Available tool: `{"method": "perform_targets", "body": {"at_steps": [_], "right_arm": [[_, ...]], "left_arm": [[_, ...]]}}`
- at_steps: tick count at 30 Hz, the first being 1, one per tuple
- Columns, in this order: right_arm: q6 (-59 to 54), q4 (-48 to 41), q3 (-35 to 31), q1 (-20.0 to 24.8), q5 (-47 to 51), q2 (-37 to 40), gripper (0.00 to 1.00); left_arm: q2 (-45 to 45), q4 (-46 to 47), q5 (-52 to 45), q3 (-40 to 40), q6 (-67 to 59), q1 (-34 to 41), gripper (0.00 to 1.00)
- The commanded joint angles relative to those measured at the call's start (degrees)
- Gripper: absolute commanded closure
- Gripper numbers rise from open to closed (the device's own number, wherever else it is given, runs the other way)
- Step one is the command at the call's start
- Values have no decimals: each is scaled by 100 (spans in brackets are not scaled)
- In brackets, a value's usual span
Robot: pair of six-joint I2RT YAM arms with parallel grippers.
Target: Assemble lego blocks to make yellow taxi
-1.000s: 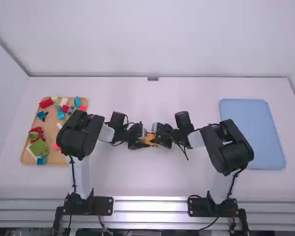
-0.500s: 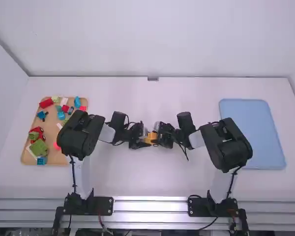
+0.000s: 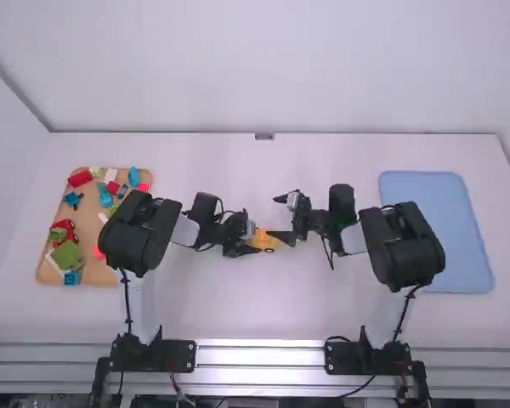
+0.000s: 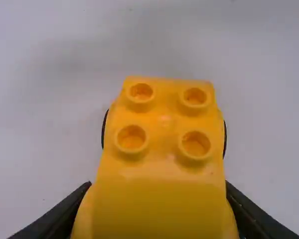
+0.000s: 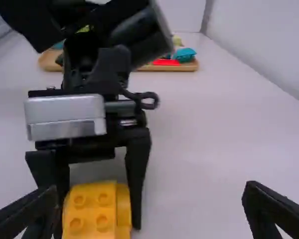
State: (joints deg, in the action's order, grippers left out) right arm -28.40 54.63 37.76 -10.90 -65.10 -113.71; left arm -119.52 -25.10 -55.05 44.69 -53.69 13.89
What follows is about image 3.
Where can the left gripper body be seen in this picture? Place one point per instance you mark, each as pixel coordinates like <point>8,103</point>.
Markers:
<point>236,231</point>

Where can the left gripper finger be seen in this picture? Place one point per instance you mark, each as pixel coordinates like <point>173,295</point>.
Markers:
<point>242,252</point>

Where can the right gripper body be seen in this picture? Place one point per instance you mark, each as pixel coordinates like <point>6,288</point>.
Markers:
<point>304,221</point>

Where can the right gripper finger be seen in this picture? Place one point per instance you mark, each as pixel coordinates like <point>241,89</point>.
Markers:
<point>287,236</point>
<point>283,198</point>

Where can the yellow toy car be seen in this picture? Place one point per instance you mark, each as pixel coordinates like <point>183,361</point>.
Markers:
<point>263,239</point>

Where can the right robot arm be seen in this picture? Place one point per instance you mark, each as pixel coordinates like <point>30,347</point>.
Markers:
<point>408,242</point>

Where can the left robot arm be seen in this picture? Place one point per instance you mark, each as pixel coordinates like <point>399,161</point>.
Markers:
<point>136,229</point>

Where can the silver rails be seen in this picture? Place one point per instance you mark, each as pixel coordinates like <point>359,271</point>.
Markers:
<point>259,353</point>

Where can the pink toy brick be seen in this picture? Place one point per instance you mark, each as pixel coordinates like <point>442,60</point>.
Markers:
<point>143,187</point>
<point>98,252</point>

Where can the blue toy brick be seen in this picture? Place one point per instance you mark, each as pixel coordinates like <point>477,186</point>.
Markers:
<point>105,196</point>
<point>71,199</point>
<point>72,278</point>
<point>134,176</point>

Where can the red toy brick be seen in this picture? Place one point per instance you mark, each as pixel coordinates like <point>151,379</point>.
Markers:
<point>115,189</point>
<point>78,178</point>
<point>66,224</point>

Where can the white toy brick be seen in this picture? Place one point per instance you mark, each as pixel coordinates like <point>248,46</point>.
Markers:
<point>102,217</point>
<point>110,175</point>

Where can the blue mat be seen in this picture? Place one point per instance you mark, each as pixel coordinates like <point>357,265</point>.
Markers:
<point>450,200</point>

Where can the tan tray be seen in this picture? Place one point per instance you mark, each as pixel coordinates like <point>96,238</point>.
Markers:
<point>89,272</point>

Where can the large green toy brick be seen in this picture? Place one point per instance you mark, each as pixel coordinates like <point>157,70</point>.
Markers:
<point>67,255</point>

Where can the small green toy brick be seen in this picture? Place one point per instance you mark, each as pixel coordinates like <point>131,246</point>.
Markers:
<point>58,235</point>

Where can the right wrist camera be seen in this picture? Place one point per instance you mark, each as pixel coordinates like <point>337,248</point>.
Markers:
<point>295,200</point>

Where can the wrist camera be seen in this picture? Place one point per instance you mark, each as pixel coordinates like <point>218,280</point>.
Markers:
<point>295,200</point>
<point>251,229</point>

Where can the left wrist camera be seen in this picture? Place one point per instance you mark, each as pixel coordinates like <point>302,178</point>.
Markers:
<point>251,229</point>

